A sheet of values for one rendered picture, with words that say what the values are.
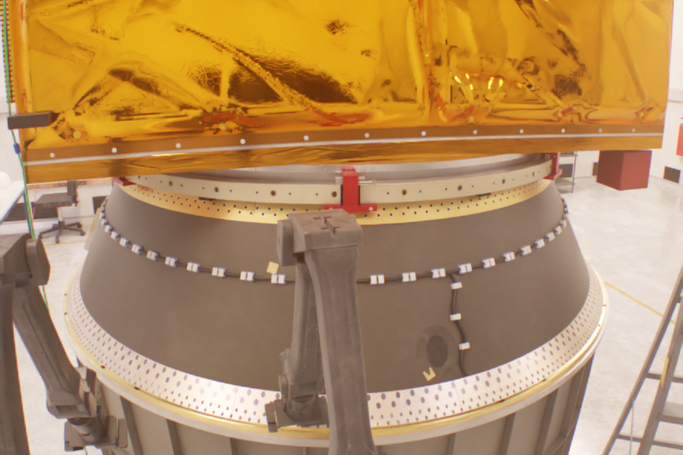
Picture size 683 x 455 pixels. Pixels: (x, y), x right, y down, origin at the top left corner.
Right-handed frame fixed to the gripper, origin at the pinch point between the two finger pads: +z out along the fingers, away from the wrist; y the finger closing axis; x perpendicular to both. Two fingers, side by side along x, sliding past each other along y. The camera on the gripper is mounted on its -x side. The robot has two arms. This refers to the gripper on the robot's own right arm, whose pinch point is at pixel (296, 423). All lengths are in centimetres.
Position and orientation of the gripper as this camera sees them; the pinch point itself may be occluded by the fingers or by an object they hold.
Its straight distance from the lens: 127.3
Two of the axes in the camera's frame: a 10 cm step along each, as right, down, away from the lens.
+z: -1.3, 7.0, 7.0
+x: 2.3, 7.1, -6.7
